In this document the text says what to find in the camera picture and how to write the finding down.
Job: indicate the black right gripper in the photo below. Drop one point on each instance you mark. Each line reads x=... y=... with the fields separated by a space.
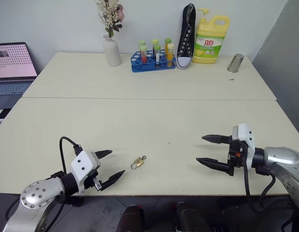
x=236 y=154

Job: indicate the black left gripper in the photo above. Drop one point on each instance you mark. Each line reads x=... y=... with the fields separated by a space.
x=92 y=177

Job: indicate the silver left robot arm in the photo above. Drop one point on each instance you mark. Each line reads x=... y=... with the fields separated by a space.
x=35 y=193

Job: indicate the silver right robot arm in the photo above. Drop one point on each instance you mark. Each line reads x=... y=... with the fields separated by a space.
x=282 y=157

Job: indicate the small brass padlock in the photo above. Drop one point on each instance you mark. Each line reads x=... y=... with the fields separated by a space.
x=138 y=162

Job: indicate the dark reddish rounded shape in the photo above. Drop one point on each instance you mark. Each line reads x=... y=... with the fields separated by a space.
x=132 y=220

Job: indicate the dark grey rounded shape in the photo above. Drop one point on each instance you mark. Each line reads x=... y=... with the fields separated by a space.
x=191 y=218

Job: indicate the steel metal cup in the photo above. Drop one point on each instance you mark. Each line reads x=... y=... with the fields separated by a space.
x=235 y=63

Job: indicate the yellow detergent pump bottle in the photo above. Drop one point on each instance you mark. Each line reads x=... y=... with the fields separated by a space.
x=208 y=46

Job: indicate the blue test tube rack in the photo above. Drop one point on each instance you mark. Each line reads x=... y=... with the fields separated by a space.
x=151 y=67

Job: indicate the yellow-capped tube orange liquid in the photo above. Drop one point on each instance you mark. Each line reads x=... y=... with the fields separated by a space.
x=170 y=54

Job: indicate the green-capped tube white label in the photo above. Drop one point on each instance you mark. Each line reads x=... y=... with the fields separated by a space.
x=157 y=56

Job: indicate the white ceramic vase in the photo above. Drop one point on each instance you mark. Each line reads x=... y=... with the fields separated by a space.
x=112 y=53

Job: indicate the green-capped tube red-orange liquid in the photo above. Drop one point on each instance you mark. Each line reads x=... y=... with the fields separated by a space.
x=143 y=54

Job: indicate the black smartphone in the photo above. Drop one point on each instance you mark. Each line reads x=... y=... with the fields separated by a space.
x=4 y=113

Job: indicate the black canvas sneaker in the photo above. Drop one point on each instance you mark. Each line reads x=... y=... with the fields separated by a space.
x=186 y=36

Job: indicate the green-capped tube orange liquid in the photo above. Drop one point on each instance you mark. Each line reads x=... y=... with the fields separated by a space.
x=167 y=41

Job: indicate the yellow-green-capped tube dark liquid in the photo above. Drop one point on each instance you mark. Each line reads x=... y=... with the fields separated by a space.
x=154 y=42

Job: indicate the green-capped tube pale red liquid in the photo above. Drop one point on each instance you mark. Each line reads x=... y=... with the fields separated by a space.
x=141 y=43

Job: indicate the open grey laptop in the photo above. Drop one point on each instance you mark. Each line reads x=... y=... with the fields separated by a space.
x=11 y=62

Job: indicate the dried flower bouquet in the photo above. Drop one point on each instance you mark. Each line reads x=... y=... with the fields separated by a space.
x=109 y=17

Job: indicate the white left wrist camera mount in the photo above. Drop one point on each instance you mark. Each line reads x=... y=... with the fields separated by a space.
x=84 y=161

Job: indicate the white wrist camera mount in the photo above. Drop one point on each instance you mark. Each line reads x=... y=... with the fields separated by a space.
x=248 y=138
x=84 y=161

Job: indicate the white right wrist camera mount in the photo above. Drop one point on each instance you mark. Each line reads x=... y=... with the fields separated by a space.
x=248 y=138

